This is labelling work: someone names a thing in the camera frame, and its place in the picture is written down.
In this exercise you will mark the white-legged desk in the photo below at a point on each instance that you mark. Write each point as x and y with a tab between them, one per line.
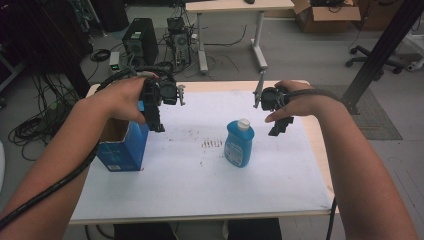
233	6

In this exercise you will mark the small white device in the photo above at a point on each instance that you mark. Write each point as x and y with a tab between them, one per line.
114	61

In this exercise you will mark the grey floor mat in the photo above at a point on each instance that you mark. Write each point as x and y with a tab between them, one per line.
380	123

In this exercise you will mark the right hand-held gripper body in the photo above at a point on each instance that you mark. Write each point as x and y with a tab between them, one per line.
271	98

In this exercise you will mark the white table mat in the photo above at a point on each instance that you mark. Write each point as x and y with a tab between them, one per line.
200	186

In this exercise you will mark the blue bottle with white cap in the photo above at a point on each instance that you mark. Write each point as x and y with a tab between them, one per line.
238	146

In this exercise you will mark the person's right leg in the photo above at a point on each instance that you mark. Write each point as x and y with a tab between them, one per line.
255	230

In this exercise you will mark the black office chair base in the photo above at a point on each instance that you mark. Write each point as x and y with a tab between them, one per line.
373	60

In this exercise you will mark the person's left hand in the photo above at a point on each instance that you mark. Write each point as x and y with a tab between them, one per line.
116	100

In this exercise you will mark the open brown cardboard box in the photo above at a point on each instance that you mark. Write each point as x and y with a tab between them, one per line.
328	16

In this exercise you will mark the black computer tower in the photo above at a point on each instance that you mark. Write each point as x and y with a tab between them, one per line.
141	40

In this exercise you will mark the person's left leg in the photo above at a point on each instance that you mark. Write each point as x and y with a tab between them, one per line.
143	231

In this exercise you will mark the black metal stand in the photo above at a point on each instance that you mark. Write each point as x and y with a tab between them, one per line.
383	50

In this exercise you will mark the open-sided computer case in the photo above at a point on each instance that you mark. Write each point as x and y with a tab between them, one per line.
180	43

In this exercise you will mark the person's right hand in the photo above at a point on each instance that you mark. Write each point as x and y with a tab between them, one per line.
303	103

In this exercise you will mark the black curtain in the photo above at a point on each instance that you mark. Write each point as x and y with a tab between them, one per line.
40	40

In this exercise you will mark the person's leg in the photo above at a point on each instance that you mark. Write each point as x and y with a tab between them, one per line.
255	230
143	231

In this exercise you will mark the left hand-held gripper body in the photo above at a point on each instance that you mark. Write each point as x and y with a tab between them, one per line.
163	91

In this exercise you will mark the blue cardboard box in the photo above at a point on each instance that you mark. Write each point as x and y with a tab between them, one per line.
125	150

